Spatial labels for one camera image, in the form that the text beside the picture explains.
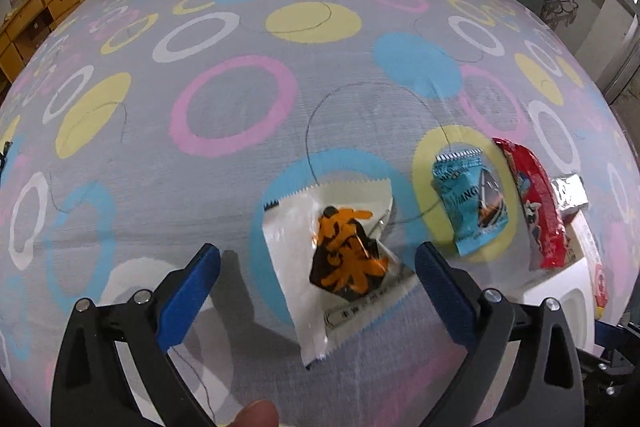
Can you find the blue snack packet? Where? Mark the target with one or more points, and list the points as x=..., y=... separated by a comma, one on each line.
x=465, y=207

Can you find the red snack packet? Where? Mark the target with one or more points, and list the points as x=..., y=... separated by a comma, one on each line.
x=540, y=217

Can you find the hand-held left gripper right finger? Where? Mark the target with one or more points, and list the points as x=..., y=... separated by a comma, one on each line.
x=442, y=289

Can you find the silver foil wrapper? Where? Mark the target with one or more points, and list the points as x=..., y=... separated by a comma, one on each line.
x=570, y=194

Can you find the white carton box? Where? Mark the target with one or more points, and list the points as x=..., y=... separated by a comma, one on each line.
x=565, y=277

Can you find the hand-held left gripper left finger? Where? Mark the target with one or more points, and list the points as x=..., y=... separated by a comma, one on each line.
x=192, y=289

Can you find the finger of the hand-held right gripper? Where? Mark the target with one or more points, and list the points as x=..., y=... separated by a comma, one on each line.
x=610, y=337
x=607, y=377

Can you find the person's left hand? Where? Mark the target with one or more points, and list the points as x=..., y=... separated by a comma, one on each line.
x=256, y=414

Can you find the white orange-black print snack packet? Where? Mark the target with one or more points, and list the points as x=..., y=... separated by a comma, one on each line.
x=295, y=257

